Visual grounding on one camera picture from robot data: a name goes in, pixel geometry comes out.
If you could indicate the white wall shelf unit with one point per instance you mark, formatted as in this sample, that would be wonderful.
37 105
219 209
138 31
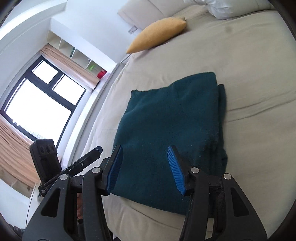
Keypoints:
73 53

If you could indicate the beige curtain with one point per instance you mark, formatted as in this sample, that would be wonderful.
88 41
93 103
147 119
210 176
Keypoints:
69 67

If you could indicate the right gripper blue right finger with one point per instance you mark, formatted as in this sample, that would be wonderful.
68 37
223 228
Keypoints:
181 171

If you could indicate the red storage box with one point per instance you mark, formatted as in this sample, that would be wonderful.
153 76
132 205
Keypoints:
101 74

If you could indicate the dark green knit sweater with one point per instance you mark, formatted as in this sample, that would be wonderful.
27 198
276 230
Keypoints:
187 114

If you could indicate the wall power socket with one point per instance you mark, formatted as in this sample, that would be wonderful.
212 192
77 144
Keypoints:
132 30

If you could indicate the black framed window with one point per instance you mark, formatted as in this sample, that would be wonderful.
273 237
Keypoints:
42 101

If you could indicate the beige upholstered headboard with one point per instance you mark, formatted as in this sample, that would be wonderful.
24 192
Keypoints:
142 13

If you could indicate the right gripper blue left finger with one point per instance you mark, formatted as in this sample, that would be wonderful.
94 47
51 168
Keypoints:
111 167

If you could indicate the beige bed sheet mattress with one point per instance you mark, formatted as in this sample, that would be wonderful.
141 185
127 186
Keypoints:
253 57

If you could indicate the white folded duvet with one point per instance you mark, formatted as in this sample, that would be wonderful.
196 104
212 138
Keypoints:
226 9

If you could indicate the person's left hand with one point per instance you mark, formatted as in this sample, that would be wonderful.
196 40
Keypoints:
79 206

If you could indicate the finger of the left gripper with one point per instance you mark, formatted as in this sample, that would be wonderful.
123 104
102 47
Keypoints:
83 162

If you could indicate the mustard yellow cushion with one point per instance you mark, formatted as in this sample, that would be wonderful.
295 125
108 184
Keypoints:
156 34

